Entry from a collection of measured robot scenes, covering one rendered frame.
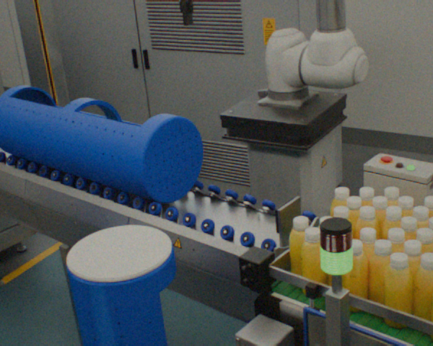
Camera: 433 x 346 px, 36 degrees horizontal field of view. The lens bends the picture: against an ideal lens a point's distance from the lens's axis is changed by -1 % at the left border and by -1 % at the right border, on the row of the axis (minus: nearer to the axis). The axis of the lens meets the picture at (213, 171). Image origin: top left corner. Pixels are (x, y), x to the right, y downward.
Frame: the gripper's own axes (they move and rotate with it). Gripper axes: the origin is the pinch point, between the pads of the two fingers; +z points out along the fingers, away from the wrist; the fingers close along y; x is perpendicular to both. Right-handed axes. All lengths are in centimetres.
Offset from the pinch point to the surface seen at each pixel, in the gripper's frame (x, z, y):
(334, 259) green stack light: -61, 35, 68
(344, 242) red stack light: -60, 32, 69
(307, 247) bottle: -35, 51, 50
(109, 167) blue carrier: -18, 46, -25
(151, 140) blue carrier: -14.9, 35.8, -8.1
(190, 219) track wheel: -20, 58, 6
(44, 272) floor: 51, 155, -146
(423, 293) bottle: -38, 55, 80
